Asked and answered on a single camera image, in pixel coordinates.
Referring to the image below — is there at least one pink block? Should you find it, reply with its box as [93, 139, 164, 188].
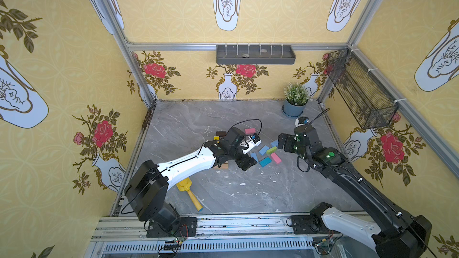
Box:
[245, 128, 257, 135]
[270, 153, 282, 164]

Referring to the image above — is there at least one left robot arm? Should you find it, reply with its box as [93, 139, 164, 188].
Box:
[124, 127, 261, 232]

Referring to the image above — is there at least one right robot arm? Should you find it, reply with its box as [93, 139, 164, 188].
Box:
[278, 125, 432, 258]

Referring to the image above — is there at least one light blue long block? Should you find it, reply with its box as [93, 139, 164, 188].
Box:
[251, 153, 259, 162]

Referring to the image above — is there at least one light blue short block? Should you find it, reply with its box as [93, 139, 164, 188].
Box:
[258, 145, 270, 156]

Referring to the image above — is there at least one blue plant pot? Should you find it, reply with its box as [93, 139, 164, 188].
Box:
[282, 100, 306, 118]

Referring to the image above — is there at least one teal block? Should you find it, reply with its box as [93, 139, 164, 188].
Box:
[259, 156, 272, 167]

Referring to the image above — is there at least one green block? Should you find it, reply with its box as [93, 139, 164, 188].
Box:
[266, 146, 277, 155]

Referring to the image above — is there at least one green artificial plant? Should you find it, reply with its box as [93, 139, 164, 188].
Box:
[284, 83, 310, 106]

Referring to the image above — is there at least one yellow toy shovel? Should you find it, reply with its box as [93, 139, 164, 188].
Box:
[176, 178, 203, 211]

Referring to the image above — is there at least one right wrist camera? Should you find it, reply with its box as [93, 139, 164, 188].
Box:
[295, 117, 310, 127]

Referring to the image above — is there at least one black wire mesh basket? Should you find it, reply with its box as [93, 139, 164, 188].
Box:
[325, 50, 399, 129]

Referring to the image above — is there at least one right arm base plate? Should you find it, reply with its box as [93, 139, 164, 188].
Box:
[289, 215, 329, 235]

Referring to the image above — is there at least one aluminium rail frame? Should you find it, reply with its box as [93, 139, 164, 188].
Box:
[84, 211, 406, 258]

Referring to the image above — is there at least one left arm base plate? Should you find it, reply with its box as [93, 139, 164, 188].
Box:
[147, 217, 197, 238]

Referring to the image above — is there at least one grey wall shelf tray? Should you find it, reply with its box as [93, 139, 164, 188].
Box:
[216, 44, 296, 65]

